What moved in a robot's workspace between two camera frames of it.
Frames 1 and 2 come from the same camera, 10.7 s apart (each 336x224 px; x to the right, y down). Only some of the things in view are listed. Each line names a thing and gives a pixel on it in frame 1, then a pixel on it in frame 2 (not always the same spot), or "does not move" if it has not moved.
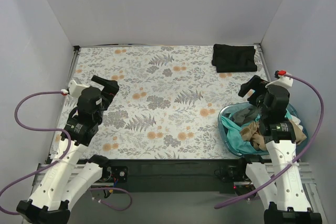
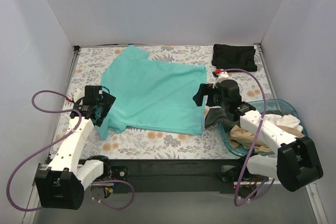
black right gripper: x=255 y=90 → x=206 y=94
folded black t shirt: x=233 y=58 does not move
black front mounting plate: x=226 y=175 does not move
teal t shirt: x=233 y=128 → x=152 y=95
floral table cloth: x=168 y=105 does not move
